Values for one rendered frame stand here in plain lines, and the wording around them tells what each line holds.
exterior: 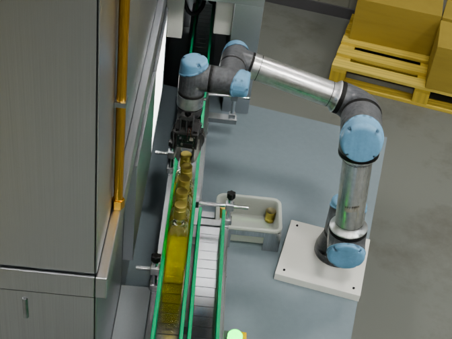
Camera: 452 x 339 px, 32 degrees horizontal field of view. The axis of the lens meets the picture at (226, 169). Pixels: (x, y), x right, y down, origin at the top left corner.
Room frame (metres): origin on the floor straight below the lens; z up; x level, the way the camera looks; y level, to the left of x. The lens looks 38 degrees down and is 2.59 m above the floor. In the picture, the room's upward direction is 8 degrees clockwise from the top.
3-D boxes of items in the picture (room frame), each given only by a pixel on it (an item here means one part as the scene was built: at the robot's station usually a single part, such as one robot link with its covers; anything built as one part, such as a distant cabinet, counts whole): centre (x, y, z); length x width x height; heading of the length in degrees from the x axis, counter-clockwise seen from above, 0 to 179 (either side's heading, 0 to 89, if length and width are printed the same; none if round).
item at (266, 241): (2.04, -0.07, 0.79); 0.27 x 0.17 x 0.08; 93
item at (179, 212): (1.66, 0.11, 1.14); 0.04 x 0.04 x 0.04
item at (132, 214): (2.05, 0.26, 1.15); 0.90 x 0.03 x 0.34; 3
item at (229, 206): (1.93, 0.00, 0.95); 0.17 x 0.03 x 0.12; 93
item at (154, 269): (1.61, 0.18, 0.94); 0.07 x 0.04 x 0.13; 93
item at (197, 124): (1.86, 0.12, 1.29); 0.09 x 0.08 x 0.12; 178
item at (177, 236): (1.66, 0.11, 0.99); 0.06 x 0.06 x 0.21; 4
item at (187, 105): (1.87, 0.12, 1.37); 0.08 x 0.08 x 0.05
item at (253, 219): (2.05, -0.10, 0.80); 0.22 x 0.17 x 0.09; 93
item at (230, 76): (1.88, 0.02, 1.45); 0.11 x 0.11 x 0.08; 88
